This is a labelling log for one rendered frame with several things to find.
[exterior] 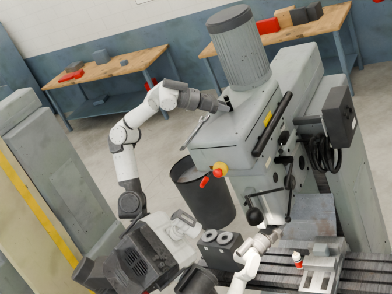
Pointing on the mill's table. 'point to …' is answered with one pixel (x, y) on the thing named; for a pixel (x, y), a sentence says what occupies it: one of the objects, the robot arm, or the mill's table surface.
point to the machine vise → (314, 286)
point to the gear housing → (262, 163)
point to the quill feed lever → (289, 195)
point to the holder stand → (220, 249)
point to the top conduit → (272, 125)
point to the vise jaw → (319, 263)
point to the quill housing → (272, 205)
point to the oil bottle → (297, 260)
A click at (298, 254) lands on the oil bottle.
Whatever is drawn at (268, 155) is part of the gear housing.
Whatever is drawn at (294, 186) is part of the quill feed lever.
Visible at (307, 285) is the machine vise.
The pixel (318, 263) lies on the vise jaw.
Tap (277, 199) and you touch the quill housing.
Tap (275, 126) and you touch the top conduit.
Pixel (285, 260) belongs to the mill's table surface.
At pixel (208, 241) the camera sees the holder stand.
